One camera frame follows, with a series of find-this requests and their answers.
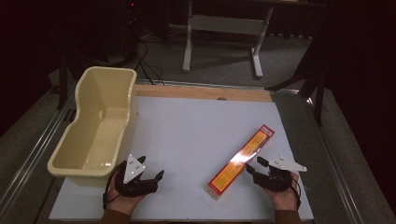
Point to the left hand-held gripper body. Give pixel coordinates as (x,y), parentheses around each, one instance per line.
(134,174)

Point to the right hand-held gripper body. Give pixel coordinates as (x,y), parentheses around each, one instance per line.
(278,175)

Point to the long red and yellow box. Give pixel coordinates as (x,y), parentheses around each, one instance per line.
(241,161)

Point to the cream plastic bin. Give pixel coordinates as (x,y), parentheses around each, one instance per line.
(96,124)

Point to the person's right hand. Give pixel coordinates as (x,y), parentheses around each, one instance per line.
(285,197)

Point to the person's left hand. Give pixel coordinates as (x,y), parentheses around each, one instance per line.
(123,200)

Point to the black metal stand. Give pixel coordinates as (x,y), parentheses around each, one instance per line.
(311,68)

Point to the dark metal stand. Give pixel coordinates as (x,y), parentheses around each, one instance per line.
(62,77)

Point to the white metal table frame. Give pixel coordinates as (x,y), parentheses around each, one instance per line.
(227,28)

